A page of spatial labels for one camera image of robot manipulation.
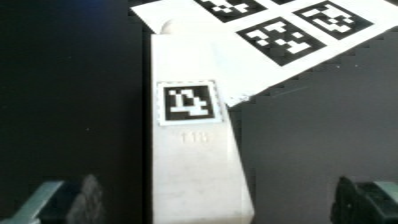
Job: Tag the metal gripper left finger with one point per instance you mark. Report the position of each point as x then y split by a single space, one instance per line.
65 203

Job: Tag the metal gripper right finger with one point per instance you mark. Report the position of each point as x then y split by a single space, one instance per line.
365 202

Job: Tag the white leg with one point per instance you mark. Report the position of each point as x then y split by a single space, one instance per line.
200 184

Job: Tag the white marker sheet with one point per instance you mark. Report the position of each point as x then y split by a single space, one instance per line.
251 41

